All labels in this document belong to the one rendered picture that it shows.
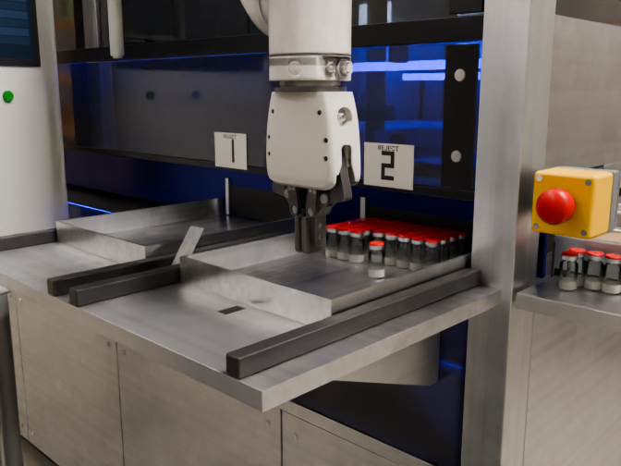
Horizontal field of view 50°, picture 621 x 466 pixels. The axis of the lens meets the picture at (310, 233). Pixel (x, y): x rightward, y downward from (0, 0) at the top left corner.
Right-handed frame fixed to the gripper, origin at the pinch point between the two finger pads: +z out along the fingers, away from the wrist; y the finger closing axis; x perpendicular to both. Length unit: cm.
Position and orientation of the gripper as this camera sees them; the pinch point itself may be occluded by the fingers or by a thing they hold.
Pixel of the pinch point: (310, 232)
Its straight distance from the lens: 72.6
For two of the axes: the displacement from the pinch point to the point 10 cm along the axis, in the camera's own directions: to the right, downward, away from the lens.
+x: -6.9, 1.5, -7.1
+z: 0.0, 9.8, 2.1
